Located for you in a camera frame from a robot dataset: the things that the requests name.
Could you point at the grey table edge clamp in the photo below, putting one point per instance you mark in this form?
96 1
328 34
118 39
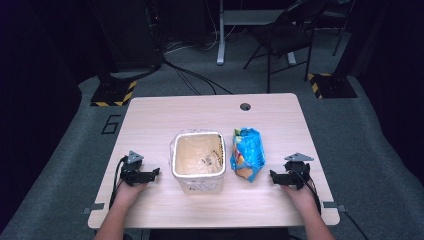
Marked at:
93 208
334 206

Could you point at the person's left hand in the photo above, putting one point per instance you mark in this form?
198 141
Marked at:
128 195

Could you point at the black folding chair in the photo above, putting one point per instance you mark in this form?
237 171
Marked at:
283 35

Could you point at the blue snack bag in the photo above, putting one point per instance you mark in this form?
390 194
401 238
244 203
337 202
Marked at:
248 153

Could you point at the striped black stand base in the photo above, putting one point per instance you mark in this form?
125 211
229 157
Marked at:
333 86
113 93

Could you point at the white desk frame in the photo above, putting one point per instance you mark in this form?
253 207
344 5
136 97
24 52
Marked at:
221 36

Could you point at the white bin with plastic liner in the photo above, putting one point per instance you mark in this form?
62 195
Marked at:
198 160

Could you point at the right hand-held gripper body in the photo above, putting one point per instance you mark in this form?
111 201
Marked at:
296 173

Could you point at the black equipment cabinet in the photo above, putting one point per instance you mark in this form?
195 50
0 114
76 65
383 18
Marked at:
130 33

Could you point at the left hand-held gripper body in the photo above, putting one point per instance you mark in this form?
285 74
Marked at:
133 173

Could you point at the person's right hand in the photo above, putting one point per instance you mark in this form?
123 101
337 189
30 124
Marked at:
303 200

